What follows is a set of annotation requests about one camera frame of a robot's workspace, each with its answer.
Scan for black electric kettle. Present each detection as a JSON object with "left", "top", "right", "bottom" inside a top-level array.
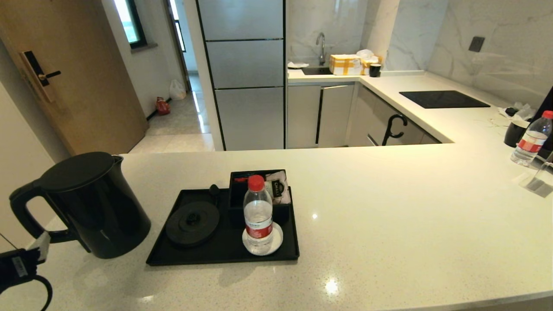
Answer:
[{"left": 9, "top": 151, "right": 152, "bottom": 260}]

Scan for clear water bottle red cap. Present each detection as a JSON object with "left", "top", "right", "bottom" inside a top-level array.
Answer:
[
  {"left": 243, "top": 175, "right": 274, "bottom": 254},
  {"left": 510, "top": 111, "right": 553, "bottom": 167}
]

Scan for black round kettle base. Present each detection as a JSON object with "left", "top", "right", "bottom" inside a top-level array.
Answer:
[{"left": 165, "top": 184, "right": 221, "bottom": 248}]

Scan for white tea bag packet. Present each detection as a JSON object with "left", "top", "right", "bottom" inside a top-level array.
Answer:
[{"left": 264, "top": 171, "right": 291, "bottom": 205}]

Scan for white tall cabinet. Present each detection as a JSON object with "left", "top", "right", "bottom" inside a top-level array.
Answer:
[{"left": 0, "top": 82, "right": 72, "bottom": 251}]

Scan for brown wooden door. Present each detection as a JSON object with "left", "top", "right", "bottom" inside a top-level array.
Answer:
[{"left": 0, "top": 0, "right": 149, "bottom": 158}]

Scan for black gold door lock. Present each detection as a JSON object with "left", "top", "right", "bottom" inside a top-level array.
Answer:
[{"left": 19, "top": 51, "right": 62, "bottom": 103}]

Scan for black rectangular serving tray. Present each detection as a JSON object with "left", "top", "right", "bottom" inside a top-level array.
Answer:
[{"left": 146, "top": 186, "right": 301, "bottom": 266}]

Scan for black compartment organizer box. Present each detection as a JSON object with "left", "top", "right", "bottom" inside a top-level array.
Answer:
[{"left": 228, "top": 169, "right": 291, "bottom": 227}]

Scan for white plastic bag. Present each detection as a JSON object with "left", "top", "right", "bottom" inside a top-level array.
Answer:
[{"left": 169, "top": 79, "right": 188, "bottom": 100}]

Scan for white round coaster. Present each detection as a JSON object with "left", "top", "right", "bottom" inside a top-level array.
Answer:
[{"left": 242, "top": 222, "right": 284, "bottom": 256}]

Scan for narrow dark framed hallway window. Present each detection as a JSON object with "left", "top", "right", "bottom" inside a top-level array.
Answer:
[{"left": 168, "top": 0, "right": 188, "bottom": 54}]

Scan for silver refrigerator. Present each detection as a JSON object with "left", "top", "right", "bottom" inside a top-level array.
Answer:
[{"left": 197, "top": 0, "right": 286, "bottom": 151}]

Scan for grey kitchen base cabinets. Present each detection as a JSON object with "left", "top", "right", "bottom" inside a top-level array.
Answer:
[{"left": 286, "top": 81, "right": 441, "bottom": 149}]

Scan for chrome kitchen faucet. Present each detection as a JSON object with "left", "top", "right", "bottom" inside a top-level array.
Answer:
[{"left": 316, "top": 32, "right": 327, "bottom": 66}]

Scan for large yellow taped carton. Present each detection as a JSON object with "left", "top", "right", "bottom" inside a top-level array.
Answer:
[{"left": 329, "top": 54, "right": 362, "bottom": 76}]

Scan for black induction cooktop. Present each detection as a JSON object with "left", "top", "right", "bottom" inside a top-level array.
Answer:
[{"left": 399, "top": 90, "right": 491, "bottom": 109}]

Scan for black mug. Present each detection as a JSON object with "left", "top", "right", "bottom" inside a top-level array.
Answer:
[{"left": 503, "top": 121, "right": 530, "bottom": 148}]

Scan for clear acrylic stand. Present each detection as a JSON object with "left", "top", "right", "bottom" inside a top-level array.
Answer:
[{"left": 518, "top": 151, "right": 553, "bottom": 199}]

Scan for white crumpled tissue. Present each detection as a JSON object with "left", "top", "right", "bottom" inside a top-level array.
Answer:
[{"left": 499, "top": 103, "right": 536, "bottom": 127}]

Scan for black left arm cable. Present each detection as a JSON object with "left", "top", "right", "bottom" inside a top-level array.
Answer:
[{"left": 0, "top": 233, "right": 53, "bottom": 311}]

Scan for black curved umbrella handle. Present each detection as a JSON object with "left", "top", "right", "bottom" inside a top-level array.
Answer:
[{"left": 382, "top": 114, "right": 408, "bottom": 146}]

